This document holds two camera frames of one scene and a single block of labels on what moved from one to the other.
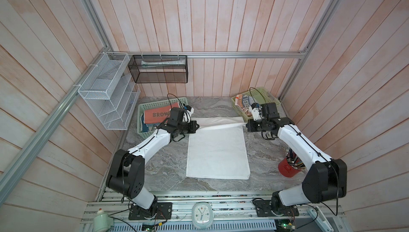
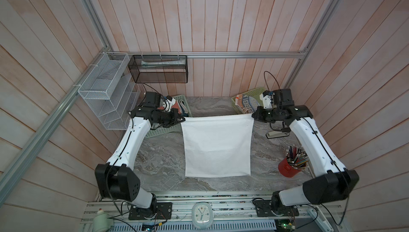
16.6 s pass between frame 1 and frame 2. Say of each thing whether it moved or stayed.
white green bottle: stayed
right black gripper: moved
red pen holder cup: stayed
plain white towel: stayed
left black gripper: moved
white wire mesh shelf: stayed
